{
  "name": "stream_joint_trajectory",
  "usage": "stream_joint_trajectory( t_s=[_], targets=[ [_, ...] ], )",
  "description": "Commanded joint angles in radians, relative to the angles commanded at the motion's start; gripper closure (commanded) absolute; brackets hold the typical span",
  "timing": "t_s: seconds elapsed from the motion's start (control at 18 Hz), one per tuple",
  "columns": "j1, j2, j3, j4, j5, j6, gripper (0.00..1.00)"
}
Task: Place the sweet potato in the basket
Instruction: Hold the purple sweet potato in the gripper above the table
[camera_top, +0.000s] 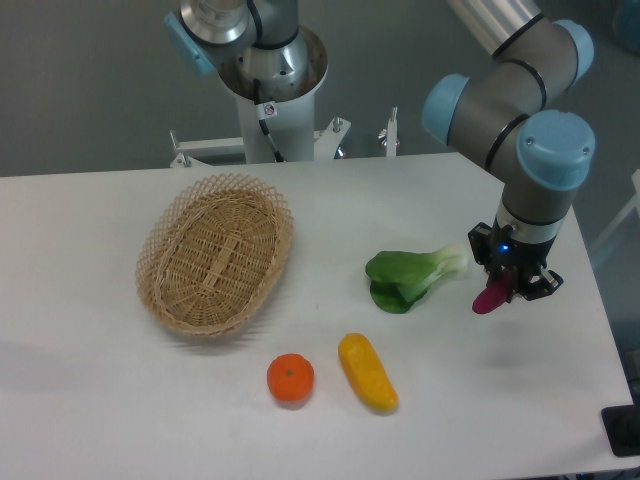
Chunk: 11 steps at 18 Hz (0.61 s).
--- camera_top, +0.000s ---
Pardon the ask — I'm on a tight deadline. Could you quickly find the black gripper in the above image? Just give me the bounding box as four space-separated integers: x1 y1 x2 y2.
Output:
468 222 563 303

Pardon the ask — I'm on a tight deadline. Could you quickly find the purple sweet potato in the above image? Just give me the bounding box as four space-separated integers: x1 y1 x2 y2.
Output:
472 281 511 315

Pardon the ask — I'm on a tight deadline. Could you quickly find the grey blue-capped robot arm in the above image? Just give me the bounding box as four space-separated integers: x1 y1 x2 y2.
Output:
163 1 595 313

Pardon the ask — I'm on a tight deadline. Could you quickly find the woven wicker basket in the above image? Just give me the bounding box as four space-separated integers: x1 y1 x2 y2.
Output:
135 174 293 337

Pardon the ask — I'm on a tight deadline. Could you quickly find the green bok choy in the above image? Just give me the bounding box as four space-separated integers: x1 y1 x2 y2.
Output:
365 244 469 314

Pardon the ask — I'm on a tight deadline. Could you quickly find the yellow squash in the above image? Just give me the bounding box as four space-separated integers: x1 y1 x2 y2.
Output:
338 333 399 414

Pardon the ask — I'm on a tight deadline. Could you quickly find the black device at table edge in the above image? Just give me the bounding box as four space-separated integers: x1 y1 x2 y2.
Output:
601 405 639 458

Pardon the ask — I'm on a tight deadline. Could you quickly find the orange tangerine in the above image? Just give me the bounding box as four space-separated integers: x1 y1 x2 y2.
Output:
267 353 315 402

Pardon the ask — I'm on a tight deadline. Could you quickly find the white frame at right edge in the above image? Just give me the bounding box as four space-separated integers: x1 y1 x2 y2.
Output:
588 170 639 269

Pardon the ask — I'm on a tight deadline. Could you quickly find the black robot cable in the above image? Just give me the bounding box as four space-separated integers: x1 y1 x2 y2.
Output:
252 79 286 164

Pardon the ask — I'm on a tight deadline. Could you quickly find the white metal base frame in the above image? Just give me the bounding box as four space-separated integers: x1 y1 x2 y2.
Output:
168 106 401 168

